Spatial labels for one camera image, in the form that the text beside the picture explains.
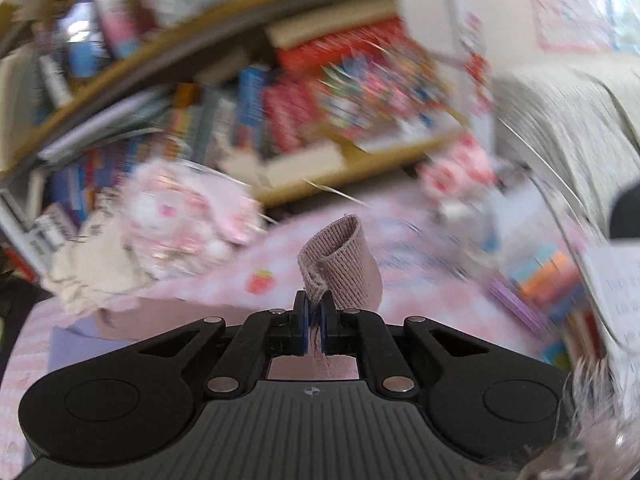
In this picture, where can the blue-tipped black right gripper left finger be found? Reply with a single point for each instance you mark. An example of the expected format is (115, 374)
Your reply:
(250, 348)

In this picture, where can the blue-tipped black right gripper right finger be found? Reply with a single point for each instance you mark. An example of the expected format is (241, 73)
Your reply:
(364, 336)

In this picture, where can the purple and mauve garment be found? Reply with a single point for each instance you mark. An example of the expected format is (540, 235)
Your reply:
(336, 260)

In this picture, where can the pink white plush bunny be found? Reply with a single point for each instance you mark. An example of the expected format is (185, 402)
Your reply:
(180, 220)

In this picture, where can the cream canvas tote bag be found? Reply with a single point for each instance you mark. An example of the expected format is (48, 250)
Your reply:
(96, 265)

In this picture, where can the clear box of beads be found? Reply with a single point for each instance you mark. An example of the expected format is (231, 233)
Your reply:
(391, 97)

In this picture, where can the wooden white-framed bookshelf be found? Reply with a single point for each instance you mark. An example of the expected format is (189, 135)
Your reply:
(229, 84)

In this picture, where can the grey knitted cloth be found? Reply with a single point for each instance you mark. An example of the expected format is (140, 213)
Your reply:
(583, 119)

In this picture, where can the pink blue spray bottle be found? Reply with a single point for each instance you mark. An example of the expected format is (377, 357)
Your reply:
(120, 28)

